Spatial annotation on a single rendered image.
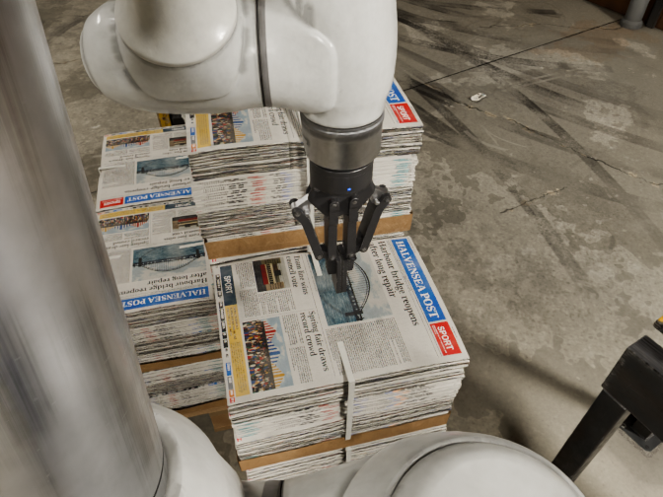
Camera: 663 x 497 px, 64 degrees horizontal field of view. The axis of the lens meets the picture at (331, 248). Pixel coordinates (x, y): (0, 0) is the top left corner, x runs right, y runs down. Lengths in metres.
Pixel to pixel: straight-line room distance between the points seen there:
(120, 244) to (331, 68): 1.00
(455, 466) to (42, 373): 0.18
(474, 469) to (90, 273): 0.19
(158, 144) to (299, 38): 1.26
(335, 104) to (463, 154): 2.22
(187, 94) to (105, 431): 0.36
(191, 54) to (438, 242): 1.83
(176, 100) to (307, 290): 0.48
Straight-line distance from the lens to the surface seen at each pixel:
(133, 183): 1.59
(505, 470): 0.28
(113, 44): 0.53
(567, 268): 2.27
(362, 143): 0.57
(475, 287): 2.08
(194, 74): 0.49
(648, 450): 1.90
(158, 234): 1.41
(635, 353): 0.99
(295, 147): 0.84
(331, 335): 0.85
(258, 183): 0.87
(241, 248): 0.96
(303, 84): 0.51
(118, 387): 0.20
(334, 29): 0.49
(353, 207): 0.65
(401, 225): 0.99
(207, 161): 0.84
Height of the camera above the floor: 1.52
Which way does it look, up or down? 45 degrees down
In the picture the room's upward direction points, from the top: straight up
